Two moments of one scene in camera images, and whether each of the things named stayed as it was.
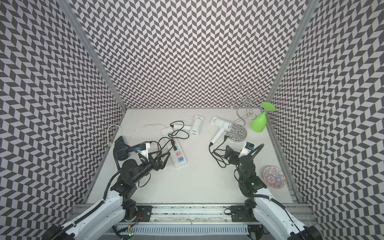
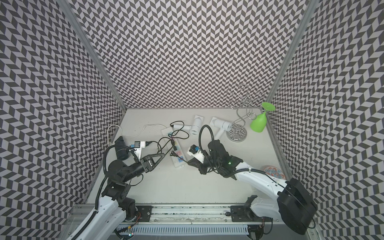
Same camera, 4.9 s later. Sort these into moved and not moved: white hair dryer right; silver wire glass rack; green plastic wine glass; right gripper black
Moved: right gripper black
Not moved: white hair dryer right; green plastic wine glass; silver wire glass rack
